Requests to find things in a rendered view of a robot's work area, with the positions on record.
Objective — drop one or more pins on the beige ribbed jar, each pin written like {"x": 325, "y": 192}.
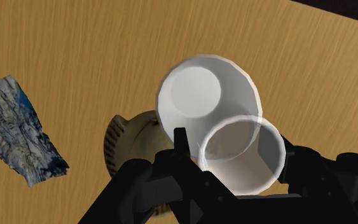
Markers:
{"x": 135, "y": 136}

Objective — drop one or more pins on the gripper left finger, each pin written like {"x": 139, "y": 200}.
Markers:
{"x": 163, "y": 183}

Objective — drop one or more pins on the white bowl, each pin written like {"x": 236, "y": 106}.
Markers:
{"x": 194, "y": 93}

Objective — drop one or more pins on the grey blue rock-like lump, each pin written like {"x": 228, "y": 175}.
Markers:
{"x": 11, "y": 130}

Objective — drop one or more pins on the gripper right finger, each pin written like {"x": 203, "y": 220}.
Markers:
{"x": 321, "y": 176}

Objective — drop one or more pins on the clear glass cup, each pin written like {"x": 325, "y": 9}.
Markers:
{"x": 243, "y": 173}

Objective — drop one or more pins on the light wooden table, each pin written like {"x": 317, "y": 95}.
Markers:
{"x": 82, "y": 46}

